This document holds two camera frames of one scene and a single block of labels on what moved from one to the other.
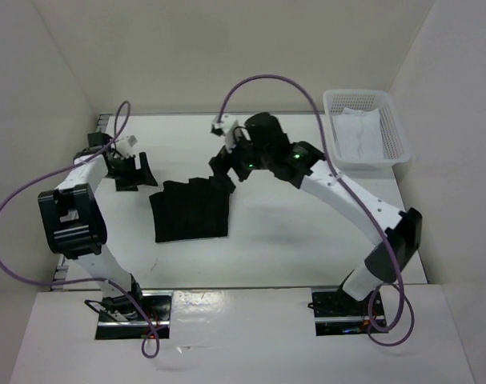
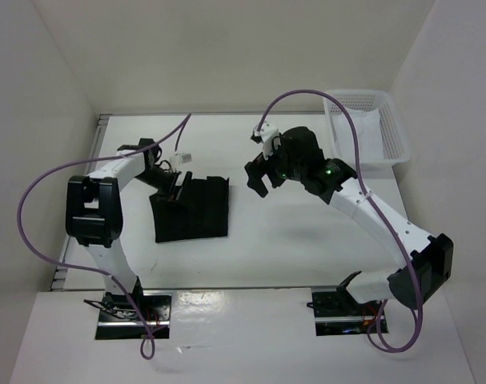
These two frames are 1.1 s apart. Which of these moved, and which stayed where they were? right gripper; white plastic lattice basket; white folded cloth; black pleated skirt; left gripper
Moved: right gripper; left gripper
Stayed: white plastic lattice basket; black pleated skirt; white folded cloth
